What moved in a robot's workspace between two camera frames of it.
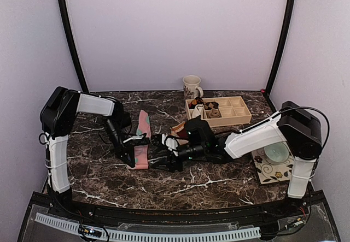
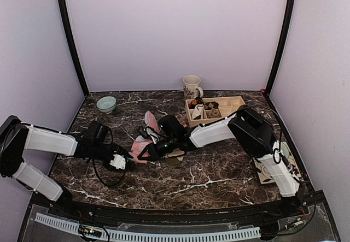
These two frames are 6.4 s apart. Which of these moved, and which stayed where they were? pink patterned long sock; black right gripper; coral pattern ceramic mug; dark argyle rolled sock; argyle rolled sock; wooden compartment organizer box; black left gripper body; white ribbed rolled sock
Moved: pink patterned long sock; black left gripper body; black right gripper
Stayed: white ribbed rolled sock; dark argyle rolled sock; argyle rolled sock; coral pattern ceramic mug; wooden compartment organizer box
